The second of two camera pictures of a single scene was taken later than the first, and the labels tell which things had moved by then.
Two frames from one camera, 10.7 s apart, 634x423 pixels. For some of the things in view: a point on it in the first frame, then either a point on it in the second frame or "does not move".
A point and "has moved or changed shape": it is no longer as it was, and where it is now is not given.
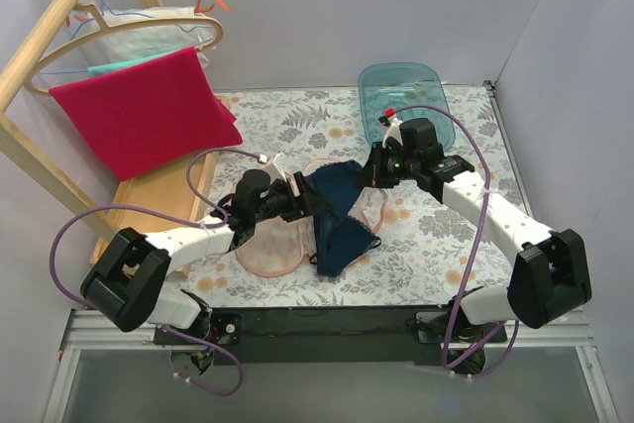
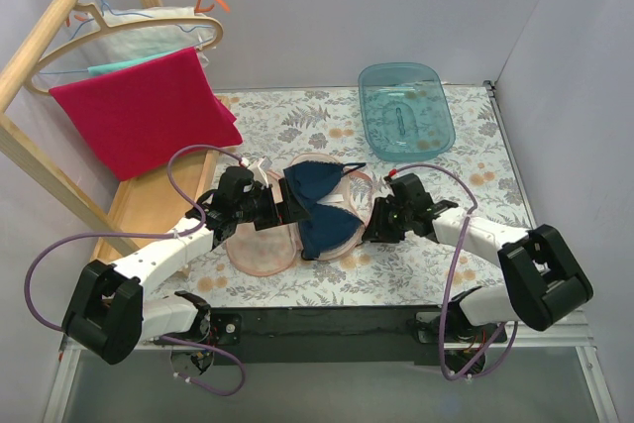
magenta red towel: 154,113 does not move
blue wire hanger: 104,9 does not move
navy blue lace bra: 339,235 has moved or changed shape
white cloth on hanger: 123,46 does not move
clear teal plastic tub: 398,85 does not move
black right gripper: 374,171 -> 378,228
